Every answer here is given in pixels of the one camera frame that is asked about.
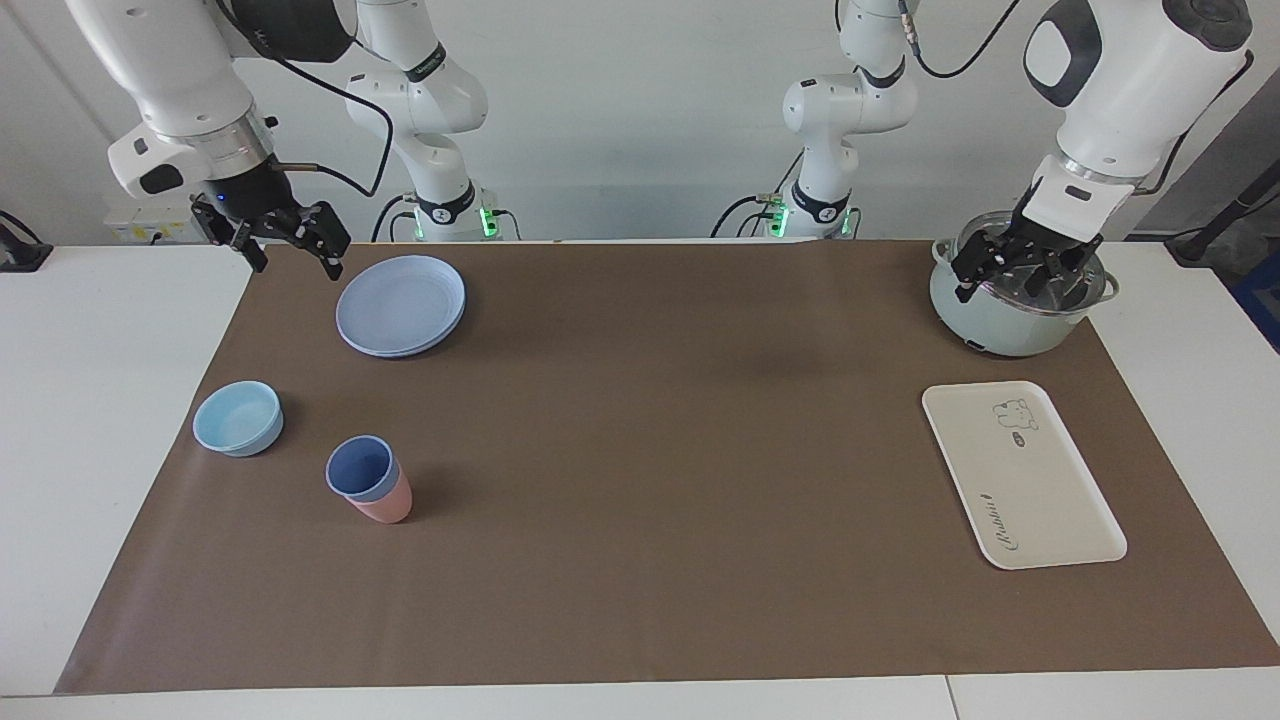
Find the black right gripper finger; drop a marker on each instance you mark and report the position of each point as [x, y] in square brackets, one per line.
[332, 264]
[253, 254]

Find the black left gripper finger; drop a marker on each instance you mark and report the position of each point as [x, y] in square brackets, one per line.
[968, 277]
[1040, 280]

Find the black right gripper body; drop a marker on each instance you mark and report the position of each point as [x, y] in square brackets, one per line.
[265, 210]

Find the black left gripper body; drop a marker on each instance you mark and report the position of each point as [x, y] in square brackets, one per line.
[1030, 250]

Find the blue ribbed cup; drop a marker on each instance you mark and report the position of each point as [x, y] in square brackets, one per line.
[362, 470]

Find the pink cup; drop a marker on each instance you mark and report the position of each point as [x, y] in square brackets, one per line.
[385, 508]

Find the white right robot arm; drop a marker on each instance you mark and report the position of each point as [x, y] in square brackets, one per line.
[180, 70]

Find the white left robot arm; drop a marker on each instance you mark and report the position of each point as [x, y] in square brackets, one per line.
[1130, 90]

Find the cream tray with rabbit print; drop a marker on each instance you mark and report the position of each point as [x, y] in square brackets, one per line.
[1025, 480]

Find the lavender blue plate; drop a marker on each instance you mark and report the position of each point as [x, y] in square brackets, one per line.
[400, 305]

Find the white power strip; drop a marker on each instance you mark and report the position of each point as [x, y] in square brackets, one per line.
[150, 225]

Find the light blue bowl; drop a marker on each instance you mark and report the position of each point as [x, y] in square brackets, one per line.
[237, 418]

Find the black stand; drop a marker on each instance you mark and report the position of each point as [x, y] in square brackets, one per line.
[1210, 230]

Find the blue box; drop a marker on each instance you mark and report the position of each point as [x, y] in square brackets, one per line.
[1262, 300]

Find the brown table mat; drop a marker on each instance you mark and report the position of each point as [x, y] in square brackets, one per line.
[650, 450]

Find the black clamp mount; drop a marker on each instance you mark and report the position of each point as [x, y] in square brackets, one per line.
[20, 250]

